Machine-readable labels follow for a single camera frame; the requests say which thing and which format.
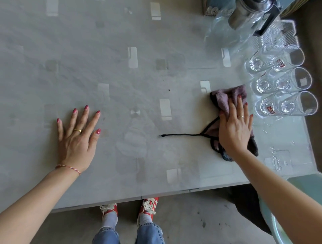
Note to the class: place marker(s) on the person's right hand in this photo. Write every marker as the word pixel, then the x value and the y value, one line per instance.
pixel 235 135

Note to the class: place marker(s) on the person's left hand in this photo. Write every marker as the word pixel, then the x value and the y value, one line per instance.
pixel 75 150

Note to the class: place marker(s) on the mauve cleaning cloth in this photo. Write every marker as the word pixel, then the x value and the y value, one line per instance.
pixel 222 98

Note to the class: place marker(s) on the clear glass ashtray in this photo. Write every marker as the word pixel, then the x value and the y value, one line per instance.
pixel 284 31

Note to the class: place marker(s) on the glass kettle with black lid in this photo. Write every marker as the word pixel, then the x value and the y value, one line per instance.
pixel 246 15

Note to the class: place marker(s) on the blue fabric organizer box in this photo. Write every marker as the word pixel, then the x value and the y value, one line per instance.
pixel 216 7

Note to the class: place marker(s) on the person's right forearm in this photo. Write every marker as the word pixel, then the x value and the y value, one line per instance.
pixel 284 198

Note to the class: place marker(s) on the person's left forearm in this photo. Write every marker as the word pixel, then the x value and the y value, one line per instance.
pixel 32 206

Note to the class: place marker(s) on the person's left red sneaker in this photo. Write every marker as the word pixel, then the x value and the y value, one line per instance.
pixel 110 208

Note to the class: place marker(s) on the person's red sneaker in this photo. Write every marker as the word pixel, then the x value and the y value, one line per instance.
pixel 110 208
pixel 149 204

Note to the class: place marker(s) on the person's blue jeans leg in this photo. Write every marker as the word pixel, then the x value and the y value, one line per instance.
pixel 149 235
pixel 105 236

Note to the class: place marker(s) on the person's right red sneaker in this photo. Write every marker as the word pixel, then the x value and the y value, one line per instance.
pixel 149 204

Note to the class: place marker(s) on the grey table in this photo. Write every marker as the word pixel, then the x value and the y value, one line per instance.
pixel 75 50

